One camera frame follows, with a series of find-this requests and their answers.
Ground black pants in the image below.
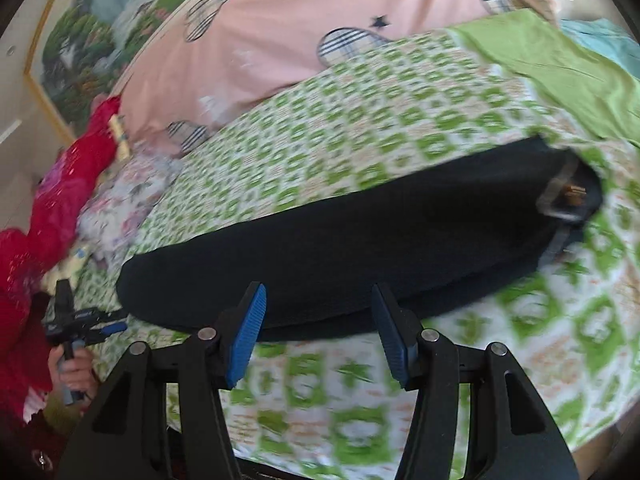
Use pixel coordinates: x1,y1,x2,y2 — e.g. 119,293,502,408
116,135,604,344

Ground pink quilt with striped hearts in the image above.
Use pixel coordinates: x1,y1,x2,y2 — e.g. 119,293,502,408
120,0,558,153

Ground floral pillow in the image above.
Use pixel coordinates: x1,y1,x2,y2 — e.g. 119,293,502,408
77,142,181,261

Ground person's left hand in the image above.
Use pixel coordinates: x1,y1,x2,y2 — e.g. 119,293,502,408
49,347,99,403

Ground green white patterned bedsheet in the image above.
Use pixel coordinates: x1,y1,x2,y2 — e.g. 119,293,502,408
80,27,640,480

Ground pale yellow cloth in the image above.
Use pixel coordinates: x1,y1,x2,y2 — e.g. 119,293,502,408
111,114,133,161

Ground landscape wall painting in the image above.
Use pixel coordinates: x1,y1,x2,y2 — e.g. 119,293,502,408
24,0,251,136

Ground light blue cloth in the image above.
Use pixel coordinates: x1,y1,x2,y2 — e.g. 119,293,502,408
560,17,640,81

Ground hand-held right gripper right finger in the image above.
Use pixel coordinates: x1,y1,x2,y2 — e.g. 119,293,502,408
371,282,581,480

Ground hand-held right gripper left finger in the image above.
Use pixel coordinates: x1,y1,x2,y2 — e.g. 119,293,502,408
54,281,267,480

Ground lime green cloth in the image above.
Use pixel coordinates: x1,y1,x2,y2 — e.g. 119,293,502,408
452,9,640,148

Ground red sequined garment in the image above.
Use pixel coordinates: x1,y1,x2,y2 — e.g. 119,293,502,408
0,96,123,423

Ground person's dark red clothing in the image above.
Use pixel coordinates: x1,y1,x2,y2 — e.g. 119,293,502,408
0,400,71,480

